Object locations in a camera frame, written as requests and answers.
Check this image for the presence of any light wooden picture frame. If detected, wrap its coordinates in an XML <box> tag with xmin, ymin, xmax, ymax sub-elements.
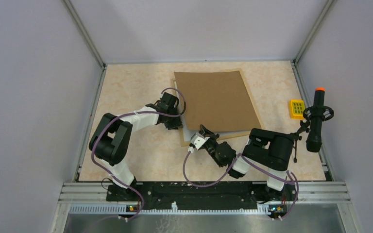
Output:
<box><xmin>173</xmin><ymin>68</ymin><xmax>266</xmax><ymax>147</ymax></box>

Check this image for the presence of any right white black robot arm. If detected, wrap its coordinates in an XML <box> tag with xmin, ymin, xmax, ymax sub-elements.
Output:
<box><xmin>187</xmin><ymin>125</ymin><xmax>301</xmax><ymax>200</ymax></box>

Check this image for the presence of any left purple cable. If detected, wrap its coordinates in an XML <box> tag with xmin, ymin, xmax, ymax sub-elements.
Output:
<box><xmin>90</xmin><ymin>87</ymin><xmax>187</xmax><ymax>222</ymax></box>

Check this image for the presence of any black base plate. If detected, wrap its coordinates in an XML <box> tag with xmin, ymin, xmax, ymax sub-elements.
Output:
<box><xmin>106</xmin><ymin>182</ymin><xmax>296</xmax><ymax>210</ymax></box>

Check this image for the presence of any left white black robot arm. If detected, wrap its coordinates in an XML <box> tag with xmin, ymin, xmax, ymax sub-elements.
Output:
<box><xmin>88</xmin><ymin>92</ymin><xmax>187</xmax><ymax>201</ymax></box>

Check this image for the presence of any yellow grid block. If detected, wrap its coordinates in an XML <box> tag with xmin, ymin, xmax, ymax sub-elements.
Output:
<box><xmin>288</xmin><ymin>99</ymin><xmax>305</xmax><ymax>120</ymax></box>

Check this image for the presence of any black microphone orange tip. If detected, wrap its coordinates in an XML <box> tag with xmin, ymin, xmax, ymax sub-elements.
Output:
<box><xmin>303</xmin><ymin>87</ymin><xmax>334</xmax><ymax>152</ymax></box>

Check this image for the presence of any black mini tripod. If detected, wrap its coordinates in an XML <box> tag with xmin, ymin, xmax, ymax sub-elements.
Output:
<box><xmin>290</xmin><ymin>120</ymin><xmax>310</xmax><ymax>163</ymax></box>

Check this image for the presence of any brown backing board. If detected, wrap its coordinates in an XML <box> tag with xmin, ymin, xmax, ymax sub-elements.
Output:
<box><xmin>173</xmin><ymin>70</ymin><xmax>262</xmax><ymax>133</ymax></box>

